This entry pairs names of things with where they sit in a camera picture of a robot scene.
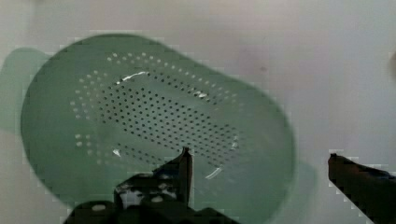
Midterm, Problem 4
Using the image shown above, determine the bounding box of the green plastic strainer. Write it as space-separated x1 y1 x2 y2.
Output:
0 33 318 224

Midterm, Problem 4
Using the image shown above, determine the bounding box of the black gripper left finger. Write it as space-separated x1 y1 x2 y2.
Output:
114 147 192 209

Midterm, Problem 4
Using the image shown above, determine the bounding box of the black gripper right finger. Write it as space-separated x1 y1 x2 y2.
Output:
328 153 396 224

